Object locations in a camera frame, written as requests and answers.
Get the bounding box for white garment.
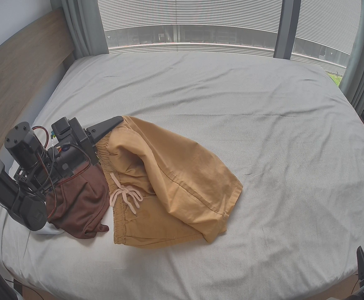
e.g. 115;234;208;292
36;223;64;236

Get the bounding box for window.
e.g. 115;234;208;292
94;0;364;74

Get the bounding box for tan shorts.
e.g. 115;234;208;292
95;115;244;248

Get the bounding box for bed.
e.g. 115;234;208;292
0;6;364;300

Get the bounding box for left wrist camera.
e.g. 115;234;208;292
51;117;74;138

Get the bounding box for brown garment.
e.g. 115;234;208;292
45;164;111;240

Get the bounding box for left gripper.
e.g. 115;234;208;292
56;116;124;179

